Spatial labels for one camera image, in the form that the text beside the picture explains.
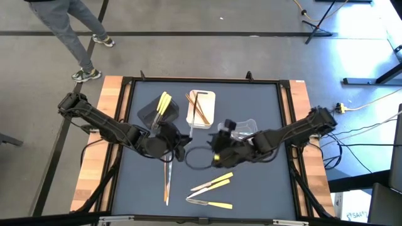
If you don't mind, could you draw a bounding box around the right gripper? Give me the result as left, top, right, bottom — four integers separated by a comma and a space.
210, 131, 257, 169

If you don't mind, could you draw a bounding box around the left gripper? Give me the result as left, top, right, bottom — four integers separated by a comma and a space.
139, 121, 193, 163

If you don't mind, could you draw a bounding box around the wooden utensil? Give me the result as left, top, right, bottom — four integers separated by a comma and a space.
185, 93, 210, 126
190, 90, 208, 123

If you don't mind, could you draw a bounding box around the smoky dark plastic bin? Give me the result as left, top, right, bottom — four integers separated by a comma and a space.
137, 95, 180, 130

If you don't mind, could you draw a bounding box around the clear plastic bin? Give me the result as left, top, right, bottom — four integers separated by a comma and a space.
217, 118, 259, 148

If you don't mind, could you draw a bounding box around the white plastic bin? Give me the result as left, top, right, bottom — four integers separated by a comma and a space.
185, 89, 217, 130

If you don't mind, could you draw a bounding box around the blue-grey table mat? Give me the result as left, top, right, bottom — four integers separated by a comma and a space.
112, 80, 298, 220

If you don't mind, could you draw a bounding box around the wooden table side board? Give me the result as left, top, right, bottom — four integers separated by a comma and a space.
288, 80, 335, 217
70, 75, 124, 213

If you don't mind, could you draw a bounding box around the black desk foot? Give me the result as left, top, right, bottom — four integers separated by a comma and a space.
327, 169, 392, 193
342, 61, 402, 86

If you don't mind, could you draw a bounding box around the white cardboard box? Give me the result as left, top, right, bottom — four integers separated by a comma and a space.
332, 190, 371, 224

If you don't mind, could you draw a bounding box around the black tripod stand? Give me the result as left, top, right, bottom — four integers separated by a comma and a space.
301, 0, 334, 45

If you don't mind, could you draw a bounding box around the grey computer desk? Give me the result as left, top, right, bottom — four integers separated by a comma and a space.
388, 103, 402, 193

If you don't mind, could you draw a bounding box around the black floor stand foot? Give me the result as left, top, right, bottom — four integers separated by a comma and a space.
0, 132, 24, 147

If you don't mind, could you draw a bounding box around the person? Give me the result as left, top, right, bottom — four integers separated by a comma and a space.
23, 0, 116, 83

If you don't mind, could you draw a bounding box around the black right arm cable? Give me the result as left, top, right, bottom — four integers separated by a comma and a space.
183, 145, 218, 171

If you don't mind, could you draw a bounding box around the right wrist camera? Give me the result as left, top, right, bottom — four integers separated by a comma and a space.
221, 118, 237, 134

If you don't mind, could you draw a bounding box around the black table frame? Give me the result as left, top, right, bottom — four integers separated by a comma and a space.
95, 70, 312, 220

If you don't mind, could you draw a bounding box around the silver aluminium camera bar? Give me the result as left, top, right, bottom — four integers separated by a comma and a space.
99, 215, 310, 226

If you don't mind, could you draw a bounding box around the black diagonal frame strut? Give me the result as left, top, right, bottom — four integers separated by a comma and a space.
75, 150, 122, 214
288, 150, 334, 219

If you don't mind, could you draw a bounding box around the black floor cable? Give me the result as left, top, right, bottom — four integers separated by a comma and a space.
326, 143, 402, 148
312, 108, 374, 175

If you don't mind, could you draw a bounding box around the yellow extension cable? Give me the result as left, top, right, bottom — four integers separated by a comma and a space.
345, 87, 402, 112

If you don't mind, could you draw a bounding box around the grey floor cable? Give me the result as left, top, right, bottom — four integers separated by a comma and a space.
318, 110, 402, 148

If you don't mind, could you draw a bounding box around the yellow hanging cable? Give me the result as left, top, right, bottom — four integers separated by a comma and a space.
291, 0, 350, 23

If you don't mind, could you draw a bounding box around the grey desk frame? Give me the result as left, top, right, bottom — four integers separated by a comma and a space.
384, 24, 402, 63

